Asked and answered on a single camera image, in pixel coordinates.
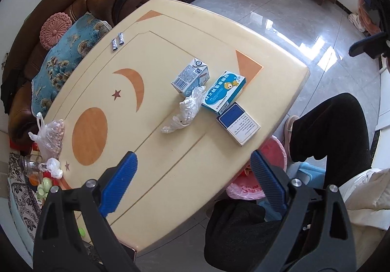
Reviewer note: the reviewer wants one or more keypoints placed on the pink trash bin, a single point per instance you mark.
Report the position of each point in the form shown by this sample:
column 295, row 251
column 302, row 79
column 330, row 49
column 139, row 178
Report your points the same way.
column 272, row 150

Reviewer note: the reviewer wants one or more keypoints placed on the orange patterned cloth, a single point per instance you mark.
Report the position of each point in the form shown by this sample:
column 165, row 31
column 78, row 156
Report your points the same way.
column 365, row 13

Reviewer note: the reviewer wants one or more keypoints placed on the white jacket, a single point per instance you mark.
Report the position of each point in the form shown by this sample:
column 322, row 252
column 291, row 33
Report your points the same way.
column 371, row 193

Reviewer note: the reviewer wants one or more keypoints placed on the dark clothes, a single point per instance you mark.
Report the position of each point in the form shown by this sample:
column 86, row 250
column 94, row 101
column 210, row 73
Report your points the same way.
column 6, row 89

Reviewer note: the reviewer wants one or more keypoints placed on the small green plastic piece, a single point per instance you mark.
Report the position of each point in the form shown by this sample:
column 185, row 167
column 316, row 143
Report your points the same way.
column 81, row 231

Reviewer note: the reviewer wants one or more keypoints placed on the person's right leg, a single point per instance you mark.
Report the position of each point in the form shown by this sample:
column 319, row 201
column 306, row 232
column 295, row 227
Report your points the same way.
column 332, row 138

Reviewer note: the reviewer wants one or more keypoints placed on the red tea tray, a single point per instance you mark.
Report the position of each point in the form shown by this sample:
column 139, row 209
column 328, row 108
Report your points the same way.
column 46, row 175

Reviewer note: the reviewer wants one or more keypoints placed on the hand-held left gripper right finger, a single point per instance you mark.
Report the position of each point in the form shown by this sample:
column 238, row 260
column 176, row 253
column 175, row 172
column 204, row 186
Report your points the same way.
column 268, row 182

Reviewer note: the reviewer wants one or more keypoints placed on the orange fruit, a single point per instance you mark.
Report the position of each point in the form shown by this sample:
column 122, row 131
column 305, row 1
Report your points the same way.
column 33, row 180

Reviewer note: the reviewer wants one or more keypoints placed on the blue floral cushion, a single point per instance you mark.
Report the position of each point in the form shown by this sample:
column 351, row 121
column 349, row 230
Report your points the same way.
column 61, row 71

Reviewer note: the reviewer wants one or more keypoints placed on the small milk carton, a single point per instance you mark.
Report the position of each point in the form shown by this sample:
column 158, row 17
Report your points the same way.
column 189, row 75

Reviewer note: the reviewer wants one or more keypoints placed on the clear plastic wrap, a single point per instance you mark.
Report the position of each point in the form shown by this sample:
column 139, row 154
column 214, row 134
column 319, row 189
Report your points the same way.
column 189, row 106

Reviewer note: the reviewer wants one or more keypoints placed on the small silver sachet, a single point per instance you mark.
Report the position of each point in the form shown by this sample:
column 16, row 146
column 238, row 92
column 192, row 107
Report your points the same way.
column 113, row 44
column 121, row 39

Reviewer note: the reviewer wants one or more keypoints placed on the pink round cushion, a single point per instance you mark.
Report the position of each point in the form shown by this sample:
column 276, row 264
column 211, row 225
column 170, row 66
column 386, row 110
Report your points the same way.
column 56, row 30

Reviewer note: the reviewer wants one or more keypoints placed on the glass jar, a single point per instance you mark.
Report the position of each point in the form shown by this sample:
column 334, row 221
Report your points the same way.
column 29, row 165

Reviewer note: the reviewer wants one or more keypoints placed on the blue and white box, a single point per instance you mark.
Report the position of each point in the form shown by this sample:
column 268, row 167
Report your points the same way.
column 240, row 126

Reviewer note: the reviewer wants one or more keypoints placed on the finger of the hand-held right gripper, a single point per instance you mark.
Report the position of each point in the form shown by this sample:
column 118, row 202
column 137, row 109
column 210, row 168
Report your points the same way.
column 368, row 46

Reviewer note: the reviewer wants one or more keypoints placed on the floral patterned blanket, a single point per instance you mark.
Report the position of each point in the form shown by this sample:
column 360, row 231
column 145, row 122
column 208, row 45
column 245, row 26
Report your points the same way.
column 24, row 208

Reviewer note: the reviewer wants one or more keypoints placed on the green tea cup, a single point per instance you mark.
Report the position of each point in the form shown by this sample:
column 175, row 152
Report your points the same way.
column 40, row 192
column 47, row 184

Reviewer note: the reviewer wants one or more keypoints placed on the plastic bag of nuts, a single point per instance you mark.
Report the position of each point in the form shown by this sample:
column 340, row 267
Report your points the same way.
column 53, row 138

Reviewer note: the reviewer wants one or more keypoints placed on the beige slipper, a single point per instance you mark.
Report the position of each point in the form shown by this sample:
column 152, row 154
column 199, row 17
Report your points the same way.
column 291, row 132

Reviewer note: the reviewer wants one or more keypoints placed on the light blue medicine box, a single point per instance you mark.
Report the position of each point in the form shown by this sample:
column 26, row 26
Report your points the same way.
column 224, row 92

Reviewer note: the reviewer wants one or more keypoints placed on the light blue plastic stool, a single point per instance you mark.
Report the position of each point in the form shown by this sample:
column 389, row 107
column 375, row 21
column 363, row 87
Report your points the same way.
column 310, row 173

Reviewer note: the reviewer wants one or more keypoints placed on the small white plastic bag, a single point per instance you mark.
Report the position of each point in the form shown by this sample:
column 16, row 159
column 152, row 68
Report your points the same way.
column 54, row 167

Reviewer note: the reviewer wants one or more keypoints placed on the person's leg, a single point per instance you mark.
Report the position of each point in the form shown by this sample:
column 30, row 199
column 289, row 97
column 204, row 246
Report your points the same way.
column 237, row 235
column 332, row 138

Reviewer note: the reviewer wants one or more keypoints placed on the person's left leg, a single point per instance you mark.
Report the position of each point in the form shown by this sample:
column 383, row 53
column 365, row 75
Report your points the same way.
column 237, row 235

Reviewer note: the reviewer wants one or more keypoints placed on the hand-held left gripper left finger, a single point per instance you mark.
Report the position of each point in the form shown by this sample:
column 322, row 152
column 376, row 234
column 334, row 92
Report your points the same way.
column 117, row 183

